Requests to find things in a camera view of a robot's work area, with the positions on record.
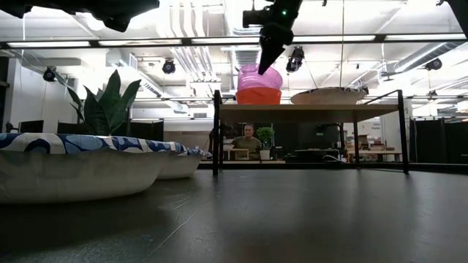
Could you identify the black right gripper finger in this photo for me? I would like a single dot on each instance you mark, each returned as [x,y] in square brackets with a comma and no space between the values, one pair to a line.
[267,58]

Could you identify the small background potted plant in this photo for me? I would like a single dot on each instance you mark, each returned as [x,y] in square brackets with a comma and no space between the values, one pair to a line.
[265,135]

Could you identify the black ceiling spotlight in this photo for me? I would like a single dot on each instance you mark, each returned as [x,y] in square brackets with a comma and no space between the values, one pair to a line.
[434,64]
[295,60]
[49,73]
[168,66]

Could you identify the green potted snake plant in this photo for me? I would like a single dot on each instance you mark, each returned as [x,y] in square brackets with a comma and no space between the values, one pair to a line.
[109,109]

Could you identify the black background partition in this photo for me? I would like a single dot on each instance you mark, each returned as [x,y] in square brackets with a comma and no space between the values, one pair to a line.
[146,130]

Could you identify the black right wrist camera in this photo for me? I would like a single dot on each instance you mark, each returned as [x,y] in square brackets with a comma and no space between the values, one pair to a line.
[256,18]

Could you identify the wooden shelf with black frame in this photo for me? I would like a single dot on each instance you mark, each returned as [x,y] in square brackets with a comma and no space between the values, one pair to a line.
[292,113]

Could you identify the black background monitor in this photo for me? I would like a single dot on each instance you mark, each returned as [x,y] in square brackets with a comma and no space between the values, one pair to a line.
[69,128]
[31,126]

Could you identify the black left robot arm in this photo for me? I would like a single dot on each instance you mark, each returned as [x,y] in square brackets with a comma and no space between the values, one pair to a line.
[117,14]

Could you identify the black background panel wall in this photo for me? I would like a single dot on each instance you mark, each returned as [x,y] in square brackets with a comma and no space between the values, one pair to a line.
[438,140]

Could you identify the blue patterned paper bowl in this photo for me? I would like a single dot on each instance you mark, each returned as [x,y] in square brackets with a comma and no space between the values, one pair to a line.
[327,98]
[73,175]
[181,166]

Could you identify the orange plastic bowl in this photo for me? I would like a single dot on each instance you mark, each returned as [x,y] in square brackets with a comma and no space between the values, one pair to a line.
[257,96]

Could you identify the person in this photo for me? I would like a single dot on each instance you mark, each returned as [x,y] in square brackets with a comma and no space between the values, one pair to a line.
[248,142]

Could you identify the white ceiling air duct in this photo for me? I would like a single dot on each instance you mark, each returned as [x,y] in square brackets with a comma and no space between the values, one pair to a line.
[232,18]

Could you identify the long ceiling light bar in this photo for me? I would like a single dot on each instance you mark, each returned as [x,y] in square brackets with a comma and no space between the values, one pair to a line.
[146,41]

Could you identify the purple plastic cup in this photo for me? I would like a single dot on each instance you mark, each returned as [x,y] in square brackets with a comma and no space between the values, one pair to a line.
[252,80]

